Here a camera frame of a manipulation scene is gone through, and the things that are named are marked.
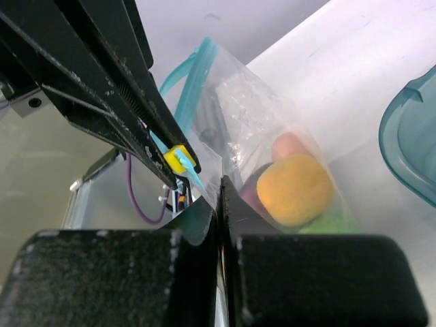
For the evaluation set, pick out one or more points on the orange fruit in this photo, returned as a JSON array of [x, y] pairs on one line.
[[295, 190]]

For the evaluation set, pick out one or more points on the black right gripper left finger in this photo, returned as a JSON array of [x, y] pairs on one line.
[[163, 277]]

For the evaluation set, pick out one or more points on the clear zip top bag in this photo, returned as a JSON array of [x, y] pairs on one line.
[[230, 118]]

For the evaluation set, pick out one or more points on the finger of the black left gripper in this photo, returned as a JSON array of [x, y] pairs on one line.
[[113, 32], [36, 37]]

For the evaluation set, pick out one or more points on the pink egg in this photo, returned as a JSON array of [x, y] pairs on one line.
[[288, 145]]

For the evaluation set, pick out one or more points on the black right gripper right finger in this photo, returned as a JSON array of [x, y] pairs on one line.
[[278, 279]]

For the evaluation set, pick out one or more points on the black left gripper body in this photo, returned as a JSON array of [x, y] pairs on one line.
[[20, 93]]

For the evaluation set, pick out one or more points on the light green cucumber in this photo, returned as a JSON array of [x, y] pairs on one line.
[[331, 222]]

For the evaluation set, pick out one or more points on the blue translucent plastic basin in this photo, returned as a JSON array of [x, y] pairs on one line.
[[407, 136]]

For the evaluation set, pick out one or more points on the purple eggplant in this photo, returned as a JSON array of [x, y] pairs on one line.
[[249, 192]]

